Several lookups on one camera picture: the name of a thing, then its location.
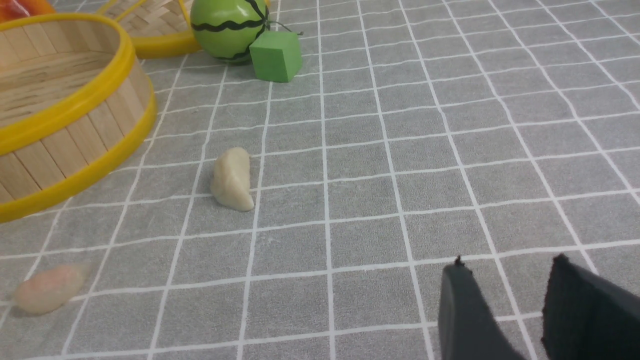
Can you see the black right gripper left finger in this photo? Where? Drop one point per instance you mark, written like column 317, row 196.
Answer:
column 467, row 328

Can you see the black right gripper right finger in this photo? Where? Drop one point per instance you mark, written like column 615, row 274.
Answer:
column 586, row 317

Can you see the cream white dumpling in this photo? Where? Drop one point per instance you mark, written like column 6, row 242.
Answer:
column 230, row 184

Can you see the pink dumpling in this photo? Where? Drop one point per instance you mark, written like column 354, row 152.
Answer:
column 48, row 290

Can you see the woven bamboo steamer lid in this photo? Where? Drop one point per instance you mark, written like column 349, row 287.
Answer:
column 159, row 29

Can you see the bamboo steamer tray yellow rim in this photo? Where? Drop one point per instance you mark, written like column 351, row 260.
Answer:
column 75, row 104

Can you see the grey grid tablecloth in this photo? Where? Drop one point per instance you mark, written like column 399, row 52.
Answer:
column 501, row 131

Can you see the green cube block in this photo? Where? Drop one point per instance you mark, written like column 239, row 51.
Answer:
column 276, row 56

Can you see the green toy watermelon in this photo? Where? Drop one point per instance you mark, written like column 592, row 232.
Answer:
column 225, row 29

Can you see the orange toy pear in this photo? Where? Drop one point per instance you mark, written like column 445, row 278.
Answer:
column 17, row 9

